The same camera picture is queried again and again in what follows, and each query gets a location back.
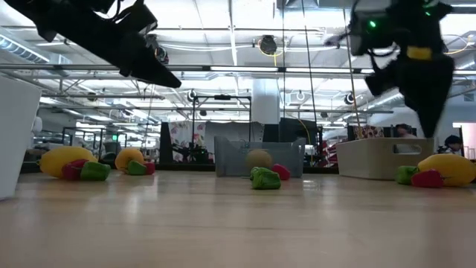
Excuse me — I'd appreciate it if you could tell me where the clear plastic bin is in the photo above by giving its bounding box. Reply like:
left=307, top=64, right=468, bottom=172
left=213, top=135, right=306, bottom=179

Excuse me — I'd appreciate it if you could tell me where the white building column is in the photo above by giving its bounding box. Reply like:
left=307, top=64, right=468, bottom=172
left=251, top=77, right=280, bottom=126

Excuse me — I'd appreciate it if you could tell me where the black metal stand frame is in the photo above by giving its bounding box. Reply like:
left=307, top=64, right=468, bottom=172
left=192, top=95, right=253, bottom=165

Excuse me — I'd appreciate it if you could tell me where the white plastic basket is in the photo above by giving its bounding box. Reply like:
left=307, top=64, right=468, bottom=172
left=0, top=76, right=42, bottom=201

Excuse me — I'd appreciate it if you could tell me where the light grey plastic basket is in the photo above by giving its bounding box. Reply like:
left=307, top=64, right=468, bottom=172
left=335, top=137, right=435, bottom=181

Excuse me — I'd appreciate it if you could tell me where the black metal shelf frame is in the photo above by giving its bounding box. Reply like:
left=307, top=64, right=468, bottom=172
left=61, top=126, right=127, bottom=161

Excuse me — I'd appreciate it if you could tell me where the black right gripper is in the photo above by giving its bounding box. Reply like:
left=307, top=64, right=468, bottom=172
left=366, top=14, right=457, bottom=138

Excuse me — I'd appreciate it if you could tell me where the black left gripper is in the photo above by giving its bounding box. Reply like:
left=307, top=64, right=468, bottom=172
left=55, top=0, right=182, bottom=89

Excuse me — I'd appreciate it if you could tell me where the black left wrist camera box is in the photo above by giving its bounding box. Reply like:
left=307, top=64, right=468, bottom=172
left=118, top=0, right=159, bottom=37

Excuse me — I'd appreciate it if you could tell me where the floral patterned cloth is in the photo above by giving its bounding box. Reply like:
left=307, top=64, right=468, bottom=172
left=167, top=121, right=208, bottom=150
left=353, top=124, right=385, bottom=139

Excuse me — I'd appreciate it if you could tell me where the green bell pepper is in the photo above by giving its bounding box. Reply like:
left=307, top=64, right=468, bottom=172
left=249, top=166, right=282, bottom=191
left=126, top=159, right=147, bottom=176
left=394, top=165, right=420, bottom=186
left=80, top=161, right=112, bottom=182

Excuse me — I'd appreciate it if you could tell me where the long ceiling light rail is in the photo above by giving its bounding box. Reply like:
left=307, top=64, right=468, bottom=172
left=0, top=63, right=476, bottom=75

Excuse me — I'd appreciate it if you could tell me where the yellow mango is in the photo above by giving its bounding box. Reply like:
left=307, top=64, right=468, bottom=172
left=416, top=153, right=476, bottom=188
left=245, top=148, right=274, bottom=171
left=39, top=145, right=99, bottom=179
left=114, top=147, right=145, bottom=171

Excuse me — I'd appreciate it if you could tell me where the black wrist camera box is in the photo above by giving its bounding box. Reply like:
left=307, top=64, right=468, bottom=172
left=348, top=9, right=396, bottom=57
left=118, top=0, right=159, bottom=37

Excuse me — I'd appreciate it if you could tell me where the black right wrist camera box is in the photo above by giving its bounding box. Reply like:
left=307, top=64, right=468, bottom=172
left=348, top=9, right=396, bottom=57

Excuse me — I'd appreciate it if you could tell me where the person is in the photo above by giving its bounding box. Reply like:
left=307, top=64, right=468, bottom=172
left=437, top=134, right=465, bottom=156
left=393, top=123, right=419, bottom=139

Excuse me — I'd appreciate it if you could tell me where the black monitor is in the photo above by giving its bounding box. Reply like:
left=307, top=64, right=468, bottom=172
left=278, top=117, right=321, bottom=150

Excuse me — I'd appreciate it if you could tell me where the black hanging cable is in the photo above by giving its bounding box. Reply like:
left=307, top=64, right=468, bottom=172
left=300, top=0, right=319, bottom=126

